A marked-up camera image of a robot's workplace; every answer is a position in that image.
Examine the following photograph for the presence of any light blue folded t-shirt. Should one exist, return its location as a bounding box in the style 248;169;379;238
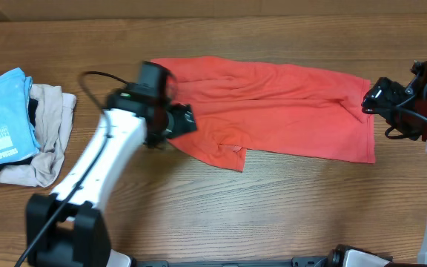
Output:
0;68;40;164

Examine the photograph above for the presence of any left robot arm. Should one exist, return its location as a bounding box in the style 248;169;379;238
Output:
20;90;196;267

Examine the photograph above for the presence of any red t-shirt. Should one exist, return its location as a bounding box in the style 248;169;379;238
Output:
158;56;376;171

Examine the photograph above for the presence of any beige folded garment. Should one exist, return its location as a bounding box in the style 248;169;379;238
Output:
0;84;76;187

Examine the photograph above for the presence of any dark navy folded garment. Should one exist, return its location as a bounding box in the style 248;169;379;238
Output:
0;98;39;173

